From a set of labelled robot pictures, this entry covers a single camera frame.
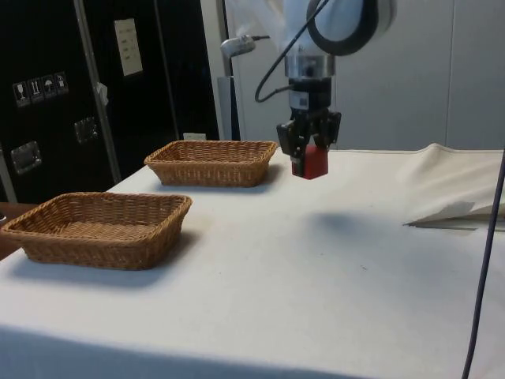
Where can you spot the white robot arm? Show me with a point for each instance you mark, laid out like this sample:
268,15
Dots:
339,19

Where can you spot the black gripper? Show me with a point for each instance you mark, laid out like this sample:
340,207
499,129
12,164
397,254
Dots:
309,94

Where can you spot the black cabinet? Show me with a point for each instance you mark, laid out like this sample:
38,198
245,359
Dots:
51,47

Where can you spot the red cube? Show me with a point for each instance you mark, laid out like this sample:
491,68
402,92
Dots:
317,162

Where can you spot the pale locker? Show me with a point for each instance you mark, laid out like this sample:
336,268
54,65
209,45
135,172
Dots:
414,98

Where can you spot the brown wicker basket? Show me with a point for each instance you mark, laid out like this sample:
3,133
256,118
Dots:
98,241
213,166

